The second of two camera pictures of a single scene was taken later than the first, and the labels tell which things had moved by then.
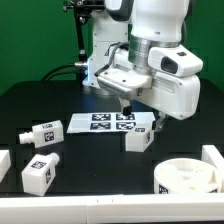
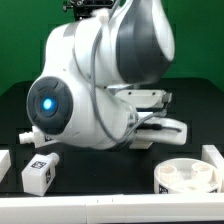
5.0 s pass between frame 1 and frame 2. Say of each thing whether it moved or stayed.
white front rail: stayed
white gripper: moved
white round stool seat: stayed
